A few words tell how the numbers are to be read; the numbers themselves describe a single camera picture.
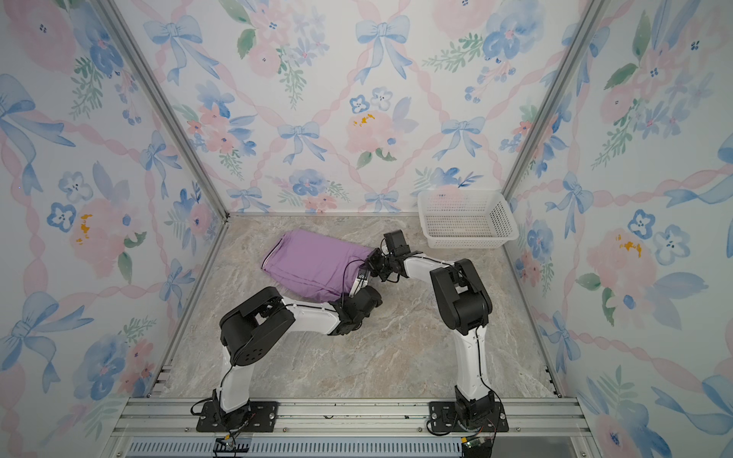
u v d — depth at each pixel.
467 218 1.18
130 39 0.73
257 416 0.73
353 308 0.75
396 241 0.83
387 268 0.88
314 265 1.01
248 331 0.51
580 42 0.73
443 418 0.73
